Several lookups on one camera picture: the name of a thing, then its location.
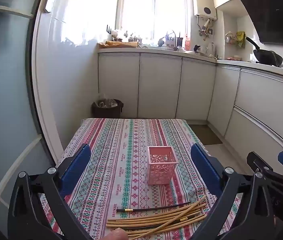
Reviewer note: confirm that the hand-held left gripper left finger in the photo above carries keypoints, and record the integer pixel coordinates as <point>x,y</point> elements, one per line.
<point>76,165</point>

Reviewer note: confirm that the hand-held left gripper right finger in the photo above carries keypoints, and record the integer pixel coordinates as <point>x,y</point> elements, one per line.
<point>206,167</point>

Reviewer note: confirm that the pink perforated plastic basket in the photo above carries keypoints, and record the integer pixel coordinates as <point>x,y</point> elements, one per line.
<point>160,175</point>

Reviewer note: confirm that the pile of bamboo chopsticks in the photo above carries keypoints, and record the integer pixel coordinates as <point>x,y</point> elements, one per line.
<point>141,222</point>

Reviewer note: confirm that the person's left hand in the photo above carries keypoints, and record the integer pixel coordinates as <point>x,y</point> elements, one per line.
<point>117,235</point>

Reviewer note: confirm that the brown floor mat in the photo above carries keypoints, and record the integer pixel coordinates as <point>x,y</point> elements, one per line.
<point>206,136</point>

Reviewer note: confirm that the patterned striped tablecloth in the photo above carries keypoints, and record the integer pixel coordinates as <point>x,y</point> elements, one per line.
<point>121,155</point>

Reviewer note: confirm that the dark brown trash bin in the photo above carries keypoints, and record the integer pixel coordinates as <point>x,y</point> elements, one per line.
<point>106,112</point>

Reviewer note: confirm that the clear plastic trash bag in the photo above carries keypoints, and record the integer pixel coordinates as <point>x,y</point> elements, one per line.
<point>105,101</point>

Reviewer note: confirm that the white kitchen countertop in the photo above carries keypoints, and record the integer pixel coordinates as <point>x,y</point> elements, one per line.
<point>231,63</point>

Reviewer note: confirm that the black wok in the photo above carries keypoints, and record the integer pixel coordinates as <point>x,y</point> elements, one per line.
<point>266,56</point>

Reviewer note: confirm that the white framed glass door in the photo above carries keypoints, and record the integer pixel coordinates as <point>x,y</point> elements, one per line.
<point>6,80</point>

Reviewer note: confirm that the white kettle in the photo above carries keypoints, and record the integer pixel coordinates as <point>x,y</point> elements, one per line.
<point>211,50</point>

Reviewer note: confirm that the yellow hanging packet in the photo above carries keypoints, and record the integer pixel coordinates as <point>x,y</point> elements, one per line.
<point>240,40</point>

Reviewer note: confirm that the orange bottle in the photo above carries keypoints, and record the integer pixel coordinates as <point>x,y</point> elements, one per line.
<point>188,43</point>

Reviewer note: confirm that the small potted plants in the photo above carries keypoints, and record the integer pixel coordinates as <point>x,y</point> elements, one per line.
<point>129,38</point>

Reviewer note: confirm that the black range hood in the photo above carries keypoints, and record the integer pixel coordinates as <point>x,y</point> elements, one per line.
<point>274,12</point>

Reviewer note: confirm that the bright kitchen window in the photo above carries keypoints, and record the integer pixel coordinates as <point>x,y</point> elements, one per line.
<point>154,10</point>

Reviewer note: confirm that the black wall hook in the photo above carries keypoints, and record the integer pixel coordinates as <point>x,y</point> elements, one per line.
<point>109,29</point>

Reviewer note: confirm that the white wall water heater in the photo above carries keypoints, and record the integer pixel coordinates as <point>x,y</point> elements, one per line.
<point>202,2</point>

